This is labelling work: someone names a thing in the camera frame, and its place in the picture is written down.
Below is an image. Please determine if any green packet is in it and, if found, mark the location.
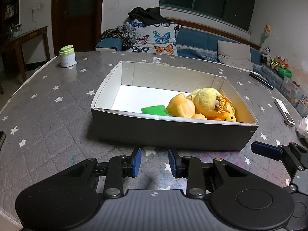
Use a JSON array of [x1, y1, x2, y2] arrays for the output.
[[141, 105, 169, 116]]

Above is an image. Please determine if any yellow plush duck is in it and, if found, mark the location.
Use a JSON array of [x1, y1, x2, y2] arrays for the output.
[[186, 88, 232, 117]]

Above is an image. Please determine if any clear plastic bag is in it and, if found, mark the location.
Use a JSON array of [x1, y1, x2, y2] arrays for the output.
[[296, 117, 308, 139]]

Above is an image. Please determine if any white remote control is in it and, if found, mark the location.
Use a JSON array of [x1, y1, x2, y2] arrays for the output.
[[274, 98, 295, 127]]

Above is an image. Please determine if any white cardboard box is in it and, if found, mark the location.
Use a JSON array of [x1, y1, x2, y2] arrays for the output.
[[91, 62, 258, 151]]

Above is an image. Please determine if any orange rubber duck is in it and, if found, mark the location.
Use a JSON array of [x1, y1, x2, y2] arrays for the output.
[[206, 104, 236, 122]]

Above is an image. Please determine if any yellow plastic toy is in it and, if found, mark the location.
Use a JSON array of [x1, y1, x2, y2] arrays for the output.
[[167, 93, 196, 118]]

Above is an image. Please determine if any clear toy storage box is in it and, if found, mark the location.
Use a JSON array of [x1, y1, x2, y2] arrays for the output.
[[280, 77, 308, 117]]

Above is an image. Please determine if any black remote control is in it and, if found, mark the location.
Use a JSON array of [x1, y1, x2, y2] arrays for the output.
[[249, 72, 274, 90]]

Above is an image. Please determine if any green plastic bowl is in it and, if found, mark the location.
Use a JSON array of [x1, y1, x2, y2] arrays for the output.
[[278, 68, 292, 78]]

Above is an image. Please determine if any orange fox plush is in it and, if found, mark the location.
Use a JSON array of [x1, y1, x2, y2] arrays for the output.
[[280, 59, 289, 69]]

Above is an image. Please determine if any yellow bear plush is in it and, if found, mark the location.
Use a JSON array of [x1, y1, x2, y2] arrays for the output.
[[270, 56, 282, 71]]

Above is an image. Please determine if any panda plush toy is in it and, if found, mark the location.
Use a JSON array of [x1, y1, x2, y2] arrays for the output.
[[260, 46, 271, 64]]

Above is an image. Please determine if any beige cushion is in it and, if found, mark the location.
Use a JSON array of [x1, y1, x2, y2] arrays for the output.
[[217, 41, 253, 71]]

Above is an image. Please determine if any green lidded white jar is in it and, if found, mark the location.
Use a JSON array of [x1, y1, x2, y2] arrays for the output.
[[59, 45, 76, 68]]

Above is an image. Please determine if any hanging doll toy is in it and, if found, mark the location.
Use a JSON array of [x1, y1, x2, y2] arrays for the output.
[[260, 24, 271, 46]]

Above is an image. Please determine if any blue sofa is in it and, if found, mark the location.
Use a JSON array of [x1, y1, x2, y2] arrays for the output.
[[94, 27, 285, 91]]

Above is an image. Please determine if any grey knitted clothing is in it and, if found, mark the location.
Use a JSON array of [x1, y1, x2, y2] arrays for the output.
[[98, 24, 137, 48]]

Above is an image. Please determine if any butterfly print quilt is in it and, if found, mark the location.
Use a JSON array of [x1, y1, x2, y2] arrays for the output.
[[127, 20, 181, 56]]

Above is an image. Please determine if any black clothes pile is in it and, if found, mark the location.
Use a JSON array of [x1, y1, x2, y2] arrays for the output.
[[128, 7, 172, 26]]

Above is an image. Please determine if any wooden side table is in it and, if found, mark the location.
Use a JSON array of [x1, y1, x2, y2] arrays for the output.
[[1, 26, 51, 82]]

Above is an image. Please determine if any brown wooden door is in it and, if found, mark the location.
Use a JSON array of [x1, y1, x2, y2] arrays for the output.
[[51, 0, 103, 55]]

